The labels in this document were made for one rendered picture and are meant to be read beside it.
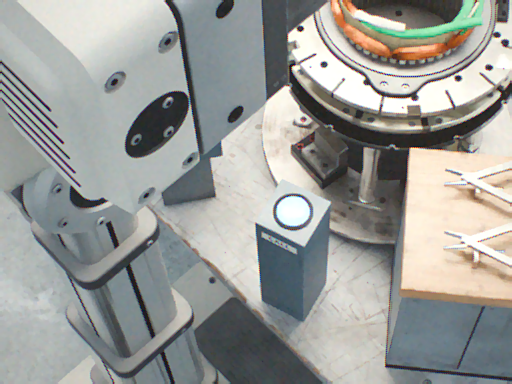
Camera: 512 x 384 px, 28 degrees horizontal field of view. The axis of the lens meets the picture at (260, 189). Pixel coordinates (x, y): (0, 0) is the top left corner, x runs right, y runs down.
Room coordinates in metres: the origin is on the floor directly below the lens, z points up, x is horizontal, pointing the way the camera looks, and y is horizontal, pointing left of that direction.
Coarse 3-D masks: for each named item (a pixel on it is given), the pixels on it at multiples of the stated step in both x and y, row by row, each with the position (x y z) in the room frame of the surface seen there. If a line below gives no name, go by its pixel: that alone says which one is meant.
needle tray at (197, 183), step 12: (204, 156) 0.66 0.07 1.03; (216, 156) 0.66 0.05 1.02; (192, 168) 0.73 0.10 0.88; (204, 168) 0.73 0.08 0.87; (180, 180) 0.73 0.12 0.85; (192, 180) 0.73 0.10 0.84; (204, 180) 0.73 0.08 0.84; (168, 192) 0.73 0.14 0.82; (180, 192) 0.73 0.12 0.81; (192, 192) 0.73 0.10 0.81; (204, 192) 0.73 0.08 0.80; (168, 204) 0.73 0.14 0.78
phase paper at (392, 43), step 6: (372, 30) 0.75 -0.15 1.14; (372, 36) 0.75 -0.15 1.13; (378, 36) 0.75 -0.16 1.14; (384, 36) 0.74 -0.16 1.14; (390, 36) 0.74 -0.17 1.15; (384, 42) 0.74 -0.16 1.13; (390, 42) 0.74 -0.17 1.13; (396, 42) 0.74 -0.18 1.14; (402, 42) 0.74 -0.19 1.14; (408, 42) 0.74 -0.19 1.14; (414, 42) 0.74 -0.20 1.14; (390, 48) 0.74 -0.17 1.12; (396, 48) 0.74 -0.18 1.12
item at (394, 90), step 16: (496, 0) 0.82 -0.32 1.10; (320, 32) 0.79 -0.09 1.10; (336, 48) 0.76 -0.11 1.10; (480, 48) 0.75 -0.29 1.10; (352, 64) 0.74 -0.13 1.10; (464, 64) 0.72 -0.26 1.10; (368, 80) 0.71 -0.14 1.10; (384, 80) 0.71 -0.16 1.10; (400, 80) 0.71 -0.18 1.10; (416, 80) 0.70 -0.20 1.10; (432, 80) 0.71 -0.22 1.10; (384, 96) 0.69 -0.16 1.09; (400, 96) 0.69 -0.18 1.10
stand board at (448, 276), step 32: (416, 160) 0.61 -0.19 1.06; (448, 160) 0.61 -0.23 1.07; (480, 160) 0.61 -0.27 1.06; (416, 192) 0.57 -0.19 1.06; (448, 192) 0.56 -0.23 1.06; (480, 192) 0.56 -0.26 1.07; (416, 224) 0.53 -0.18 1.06; (448, 224) 0.52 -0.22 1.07; (480, 224) 0.52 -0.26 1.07; (416, 256) 0.48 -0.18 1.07; (448, 256) 0.48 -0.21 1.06; (480, 256) 0.48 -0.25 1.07; (416, 288) 0.44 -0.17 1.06; (448, 288) 0.44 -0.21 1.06; (480, 288) 0.44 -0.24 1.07
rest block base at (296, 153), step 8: (296, 144) 0.79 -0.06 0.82; (304, 144) 0.79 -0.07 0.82; (296, 152) 0.78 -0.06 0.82; (296, 160) 0.77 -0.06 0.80; (304, 160) 0.76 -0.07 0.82; (304, 168) 0.76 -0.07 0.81; (312, 168) 0.75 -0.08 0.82; (344, 168) 0.75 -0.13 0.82; (312, 176) 0.74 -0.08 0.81; (336, 176) 0.74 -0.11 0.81; (320, 184) 0.73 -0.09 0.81; (328, 184) 0.73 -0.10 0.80
